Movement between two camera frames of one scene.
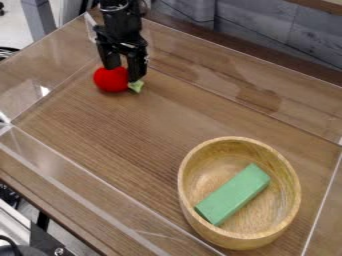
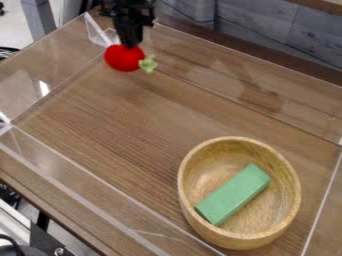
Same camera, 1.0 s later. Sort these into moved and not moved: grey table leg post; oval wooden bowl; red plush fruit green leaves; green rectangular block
Moved: red plush fruit green leaves
Not moved: grey table leg post; oval wooden bowl; green rectangular block
